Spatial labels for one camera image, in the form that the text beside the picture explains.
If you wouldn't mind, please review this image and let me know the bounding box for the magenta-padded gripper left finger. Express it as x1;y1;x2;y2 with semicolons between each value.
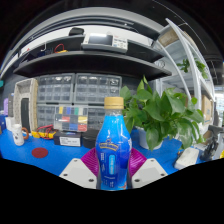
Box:
59;147;101;190

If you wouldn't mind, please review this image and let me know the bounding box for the black rectangular device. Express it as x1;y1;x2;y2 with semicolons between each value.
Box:
20;97;31;133

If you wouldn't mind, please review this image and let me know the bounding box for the black box with white label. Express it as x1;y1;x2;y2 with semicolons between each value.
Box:
53;130;83;148

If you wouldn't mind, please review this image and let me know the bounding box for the black case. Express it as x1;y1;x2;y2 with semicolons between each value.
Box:
80;129;101;150

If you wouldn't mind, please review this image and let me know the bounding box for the dark grey flat box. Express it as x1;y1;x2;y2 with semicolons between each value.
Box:
7;93;15;118

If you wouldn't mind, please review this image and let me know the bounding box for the clear organizer with coloured parts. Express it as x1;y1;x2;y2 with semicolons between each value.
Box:
53;105;89;133

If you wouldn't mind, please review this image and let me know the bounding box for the white power adapter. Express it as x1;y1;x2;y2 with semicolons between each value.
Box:
173;147;200;171

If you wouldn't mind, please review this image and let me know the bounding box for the green potted plant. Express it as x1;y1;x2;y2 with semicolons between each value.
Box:
119;75;205;152

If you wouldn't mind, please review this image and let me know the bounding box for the purple bag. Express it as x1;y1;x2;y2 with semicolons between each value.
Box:
3;97;10;116

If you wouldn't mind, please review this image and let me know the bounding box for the yellow multimeter with red leads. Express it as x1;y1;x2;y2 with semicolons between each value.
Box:
30;124;58;140

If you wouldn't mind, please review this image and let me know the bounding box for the black tool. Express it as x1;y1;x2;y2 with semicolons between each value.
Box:
199;124;224;162

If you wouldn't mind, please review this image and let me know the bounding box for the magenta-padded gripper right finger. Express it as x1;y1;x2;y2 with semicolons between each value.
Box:
127;147;168;190

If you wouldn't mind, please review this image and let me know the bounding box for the black shelf unit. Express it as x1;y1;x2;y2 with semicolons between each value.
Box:
0;19;173;82

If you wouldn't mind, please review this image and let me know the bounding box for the blue drink bottle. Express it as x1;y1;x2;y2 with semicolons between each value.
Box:
95;96;133;191

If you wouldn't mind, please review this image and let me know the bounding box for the flat round red coaster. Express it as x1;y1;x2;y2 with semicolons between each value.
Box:
31;147;50;159

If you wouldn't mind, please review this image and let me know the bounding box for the beige dotted tray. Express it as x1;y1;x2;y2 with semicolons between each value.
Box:
13;78;39;133

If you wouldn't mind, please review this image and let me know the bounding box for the white shelf unit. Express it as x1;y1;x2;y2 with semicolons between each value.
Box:
153;18;224;134

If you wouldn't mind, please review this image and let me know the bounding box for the white mug, brown handle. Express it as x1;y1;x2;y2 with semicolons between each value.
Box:
11;123;30;147

